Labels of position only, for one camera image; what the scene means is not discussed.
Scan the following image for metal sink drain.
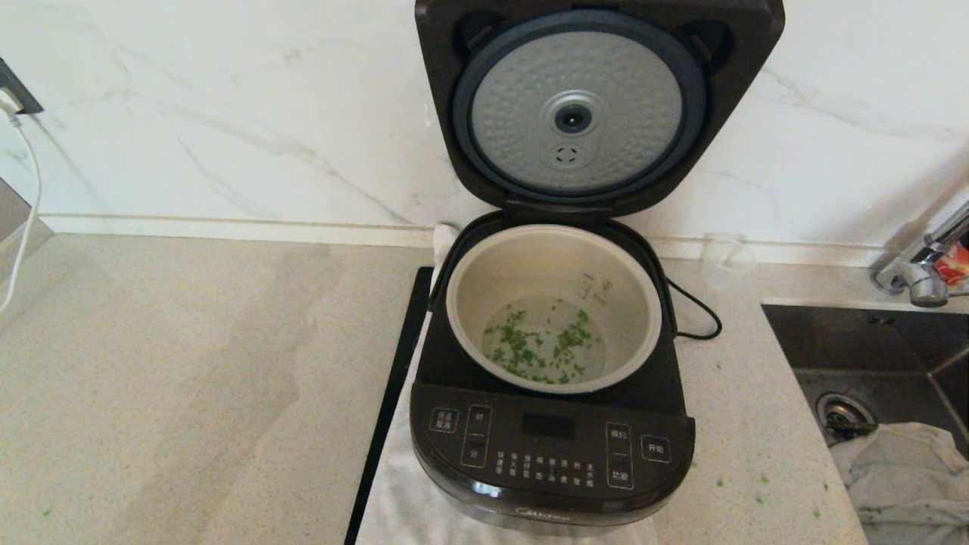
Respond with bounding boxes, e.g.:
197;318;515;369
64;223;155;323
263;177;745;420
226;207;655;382
815;391;875;440

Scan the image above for green grains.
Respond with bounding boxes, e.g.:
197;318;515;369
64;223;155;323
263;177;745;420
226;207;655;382
482;299;606;385

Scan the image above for clear plastic cup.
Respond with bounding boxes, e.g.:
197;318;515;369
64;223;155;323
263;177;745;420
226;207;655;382
700;233;758;292

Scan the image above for black rice cooker lid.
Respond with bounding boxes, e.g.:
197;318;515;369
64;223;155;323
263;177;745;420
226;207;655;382
416;0;787;220

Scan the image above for crumpled grey cloth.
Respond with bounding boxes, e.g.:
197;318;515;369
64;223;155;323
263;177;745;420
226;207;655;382
829;422;969;545

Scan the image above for dish soap bottle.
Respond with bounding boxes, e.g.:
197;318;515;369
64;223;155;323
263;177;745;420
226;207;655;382
930;244;969;287

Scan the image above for white terry towel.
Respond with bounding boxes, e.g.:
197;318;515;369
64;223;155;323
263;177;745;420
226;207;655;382
356;223;659;545

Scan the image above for stainless steel sink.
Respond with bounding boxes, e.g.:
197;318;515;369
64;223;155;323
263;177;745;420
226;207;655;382
759;303;969;545

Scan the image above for chrome sink faucet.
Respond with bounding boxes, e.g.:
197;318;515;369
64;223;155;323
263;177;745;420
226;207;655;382
868;198;969;309

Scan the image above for black wall socket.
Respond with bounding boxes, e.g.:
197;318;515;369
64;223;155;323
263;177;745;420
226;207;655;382
0;57;45;117

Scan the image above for white cable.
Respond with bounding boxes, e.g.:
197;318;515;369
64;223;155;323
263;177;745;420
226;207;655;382
0;102;43;315

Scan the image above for beige inner cooking pot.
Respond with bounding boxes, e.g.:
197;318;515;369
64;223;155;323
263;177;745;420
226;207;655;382
446;224;663;394

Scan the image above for long black flat strip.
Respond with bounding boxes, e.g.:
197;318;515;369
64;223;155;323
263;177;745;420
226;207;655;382
344;266;434;545

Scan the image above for black Midea rice cooker base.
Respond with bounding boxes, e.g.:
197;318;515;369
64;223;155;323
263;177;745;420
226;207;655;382
411;212;696;537

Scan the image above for grey box-shaped appliance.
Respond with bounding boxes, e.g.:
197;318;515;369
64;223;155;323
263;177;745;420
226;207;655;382
0;179;54;285

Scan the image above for black power cord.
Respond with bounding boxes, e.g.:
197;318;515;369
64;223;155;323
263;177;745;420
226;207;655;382
665;279;722;341

